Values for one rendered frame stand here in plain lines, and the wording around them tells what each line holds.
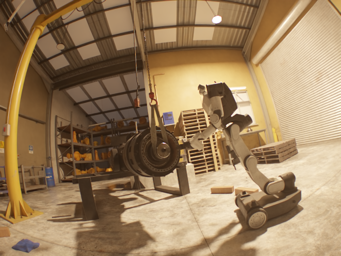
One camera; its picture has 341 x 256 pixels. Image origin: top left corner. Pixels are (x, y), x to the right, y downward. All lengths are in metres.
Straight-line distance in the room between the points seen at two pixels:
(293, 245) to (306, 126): 5.45
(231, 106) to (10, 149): 3.24
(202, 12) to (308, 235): 7.24
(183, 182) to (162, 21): 6.13
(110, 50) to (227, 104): 6.82
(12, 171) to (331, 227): 3.82
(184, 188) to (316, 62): 5.54
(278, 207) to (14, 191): 3.50
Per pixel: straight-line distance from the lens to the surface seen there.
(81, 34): 7.39
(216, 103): 1.25
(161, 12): 6.72
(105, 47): 7.61
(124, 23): 6.87
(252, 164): 1.43
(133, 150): 1.43
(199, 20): 7.27
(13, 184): 3.00
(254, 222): 1.43
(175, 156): 1.54
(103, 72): 7.89
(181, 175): 2.80
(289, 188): 1.70
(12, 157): 3.00
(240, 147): 1.44
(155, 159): 1.45
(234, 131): 1.40
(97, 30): 7.15
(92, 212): 2.33
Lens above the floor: 0.79
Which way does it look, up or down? 10 degrees up
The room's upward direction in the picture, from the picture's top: 10 degrees counter-clockwise
